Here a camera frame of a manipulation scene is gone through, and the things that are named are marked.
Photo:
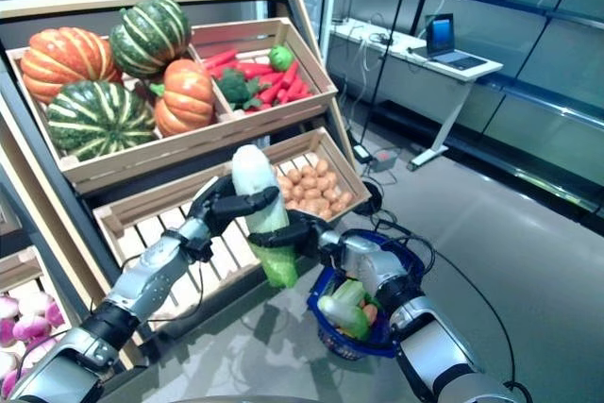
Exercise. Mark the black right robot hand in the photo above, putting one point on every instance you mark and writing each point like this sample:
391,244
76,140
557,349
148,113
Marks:
309,235

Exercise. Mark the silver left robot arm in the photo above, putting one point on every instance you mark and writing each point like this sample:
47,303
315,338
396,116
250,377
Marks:
151,271

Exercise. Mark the blue plastic shopping basket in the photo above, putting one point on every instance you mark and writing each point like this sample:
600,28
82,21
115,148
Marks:
349,350

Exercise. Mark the small round green vegetable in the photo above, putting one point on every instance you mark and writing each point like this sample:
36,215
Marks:
281,57

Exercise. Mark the green white napa cabbage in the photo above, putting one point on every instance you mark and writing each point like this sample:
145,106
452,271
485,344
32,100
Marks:
257,176
344,315
350,290

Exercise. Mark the green striped pumpkin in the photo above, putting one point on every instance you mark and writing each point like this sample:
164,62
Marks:
151,35
101,120

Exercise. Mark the small green broccoli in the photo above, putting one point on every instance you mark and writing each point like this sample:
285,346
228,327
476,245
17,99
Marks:
231,87

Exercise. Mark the brown potato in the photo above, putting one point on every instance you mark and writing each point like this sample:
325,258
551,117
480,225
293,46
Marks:
309,182
346,197
295,175
322,167
325,214
284,182
324,205

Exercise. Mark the open grey laptop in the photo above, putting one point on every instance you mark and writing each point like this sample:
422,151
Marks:
441,32

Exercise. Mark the large orange pumpkin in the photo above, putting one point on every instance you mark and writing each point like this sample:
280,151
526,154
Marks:
66,61

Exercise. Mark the orange round vegetable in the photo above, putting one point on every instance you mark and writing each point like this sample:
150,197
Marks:
370,312

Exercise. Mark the purple white onion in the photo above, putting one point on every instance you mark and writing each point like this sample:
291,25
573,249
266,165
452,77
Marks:
54,315
5,333
7,307
35,302
30,328

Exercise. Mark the grey power box red light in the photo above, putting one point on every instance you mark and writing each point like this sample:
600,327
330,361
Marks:
384,160

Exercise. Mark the white desk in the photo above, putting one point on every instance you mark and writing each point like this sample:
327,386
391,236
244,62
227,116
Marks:
401,77

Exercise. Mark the small orange pumpkin green stem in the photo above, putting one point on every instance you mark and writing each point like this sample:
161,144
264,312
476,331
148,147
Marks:
186,98

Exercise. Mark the red carrot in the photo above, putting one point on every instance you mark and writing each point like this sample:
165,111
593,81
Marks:
223,70
219,58
289,73
255,69
271,91
296,87

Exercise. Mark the slatted wooden crate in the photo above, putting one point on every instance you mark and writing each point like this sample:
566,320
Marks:
156,197

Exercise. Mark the large wooden crate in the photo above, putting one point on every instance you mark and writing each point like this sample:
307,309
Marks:
156,157

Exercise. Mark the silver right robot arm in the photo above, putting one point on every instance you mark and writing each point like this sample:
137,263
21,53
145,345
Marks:
424,341

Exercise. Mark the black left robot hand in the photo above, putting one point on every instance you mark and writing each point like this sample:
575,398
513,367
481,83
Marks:
212,207

